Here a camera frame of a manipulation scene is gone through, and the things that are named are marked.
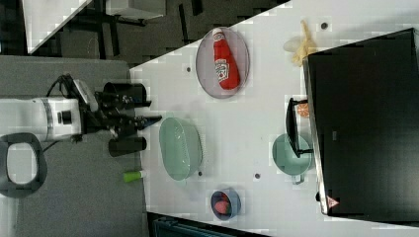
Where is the black toaster oven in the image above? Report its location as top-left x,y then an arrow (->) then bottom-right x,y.
286,29 -> 419,226

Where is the black cylinder holder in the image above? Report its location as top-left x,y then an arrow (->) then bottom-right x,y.
104,82 -> 147,103
108,137 -> 147,157

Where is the red ketchup bottle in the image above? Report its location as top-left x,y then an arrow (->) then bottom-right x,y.
212,28 -> 240,90

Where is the red fruit toy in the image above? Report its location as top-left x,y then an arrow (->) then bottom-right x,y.
220,193 -> 228,201
214,200 -> 230,214

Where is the green cup with handle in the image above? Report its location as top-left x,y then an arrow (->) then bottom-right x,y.
272,133 -> 312,185

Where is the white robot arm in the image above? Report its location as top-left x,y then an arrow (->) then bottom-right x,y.
1,92 -> 162,142

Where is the grey round plate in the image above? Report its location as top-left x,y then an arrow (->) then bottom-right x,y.
196,27 -> 250,99

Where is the orange slice toy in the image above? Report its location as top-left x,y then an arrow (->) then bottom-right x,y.
297,104 -> 309,118

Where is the blue bowl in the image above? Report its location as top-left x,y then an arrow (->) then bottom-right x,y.
210,188 -> 241,221

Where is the green oval strainer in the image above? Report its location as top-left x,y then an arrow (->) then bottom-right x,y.
159,118 -> 203,181

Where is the lime green marker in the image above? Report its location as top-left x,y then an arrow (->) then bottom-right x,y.
123,171 -> 146,183

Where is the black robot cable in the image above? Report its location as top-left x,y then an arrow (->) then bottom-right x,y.
45,74 -> 77,99

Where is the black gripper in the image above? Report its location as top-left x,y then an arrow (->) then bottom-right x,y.
80,92 -> 162,138

